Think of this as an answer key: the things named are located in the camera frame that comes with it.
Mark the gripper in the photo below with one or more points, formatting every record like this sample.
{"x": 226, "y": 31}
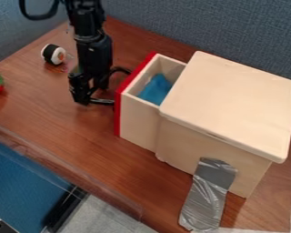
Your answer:
{"x": 80, "y": 88}

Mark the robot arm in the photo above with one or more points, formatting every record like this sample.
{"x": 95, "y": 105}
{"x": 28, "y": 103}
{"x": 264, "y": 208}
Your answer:
{"x": 89, "y": 33}

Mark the drawer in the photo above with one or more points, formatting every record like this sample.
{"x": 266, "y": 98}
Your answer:
{"x": 140, "y": 100}

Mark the toy sushi roll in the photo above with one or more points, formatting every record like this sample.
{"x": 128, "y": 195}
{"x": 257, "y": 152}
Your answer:
{"x": 54, "y": 54}

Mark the blue cloth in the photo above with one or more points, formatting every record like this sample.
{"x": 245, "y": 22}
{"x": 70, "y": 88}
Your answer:
{"x": 156, "y": 88}

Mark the grey tape strip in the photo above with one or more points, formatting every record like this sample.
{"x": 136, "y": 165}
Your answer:
{"x": 207, "y": 197}

